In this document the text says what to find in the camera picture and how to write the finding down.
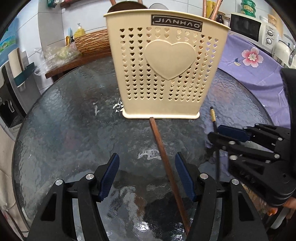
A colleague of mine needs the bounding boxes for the black gold-tipped chopstick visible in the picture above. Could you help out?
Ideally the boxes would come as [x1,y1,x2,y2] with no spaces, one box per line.
[210,106,221,182]

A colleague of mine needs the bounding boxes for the brown wooden chopstick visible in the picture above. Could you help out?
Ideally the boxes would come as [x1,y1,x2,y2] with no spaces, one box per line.
[110,0,116,6]
[202,0,207,18]
[149,117,190,235]

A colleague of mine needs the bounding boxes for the reddish brown chopstick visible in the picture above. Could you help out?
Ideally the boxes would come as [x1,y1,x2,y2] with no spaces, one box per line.
[210,0,223,21]

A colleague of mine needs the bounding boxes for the right hand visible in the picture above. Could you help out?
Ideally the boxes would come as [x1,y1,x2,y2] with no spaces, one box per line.
[265,196,296,219]

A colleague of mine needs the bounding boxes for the purple floral cloth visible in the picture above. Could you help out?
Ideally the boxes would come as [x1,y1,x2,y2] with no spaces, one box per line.
[218,34,290,128]

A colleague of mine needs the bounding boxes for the white electric kettle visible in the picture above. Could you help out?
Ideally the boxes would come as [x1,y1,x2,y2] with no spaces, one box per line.
[272,40,295,69]

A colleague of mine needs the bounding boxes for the beige heart utensil holder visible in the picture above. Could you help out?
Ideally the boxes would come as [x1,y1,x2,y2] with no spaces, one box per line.
[105,9,230,119]

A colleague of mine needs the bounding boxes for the white microwave oven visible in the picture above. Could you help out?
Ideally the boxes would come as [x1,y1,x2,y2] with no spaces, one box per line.
[229,13,280,53]

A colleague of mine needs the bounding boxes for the water dispenser machine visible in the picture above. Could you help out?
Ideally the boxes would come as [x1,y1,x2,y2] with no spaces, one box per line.
[1,64,26,133]

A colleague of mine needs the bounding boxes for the wooden side table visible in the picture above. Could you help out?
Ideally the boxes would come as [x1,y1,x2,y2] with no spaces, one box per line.
[45,50,111,83]

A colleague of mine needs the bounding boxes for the woven wicker basket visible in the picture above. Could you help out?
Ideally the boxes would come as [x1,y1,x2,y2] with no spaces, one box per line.
[75,29,110,55]

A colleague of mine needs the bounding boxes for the clear plastic bag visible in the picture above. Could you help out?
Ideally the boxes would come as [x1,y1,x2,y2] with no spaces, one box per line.
[34,45,82,76]

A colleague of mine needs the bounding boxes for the yellow soap dispenser bottle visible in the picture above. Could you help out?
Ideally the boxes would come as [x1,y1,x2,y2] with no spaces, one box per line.
[74,23,86,39]

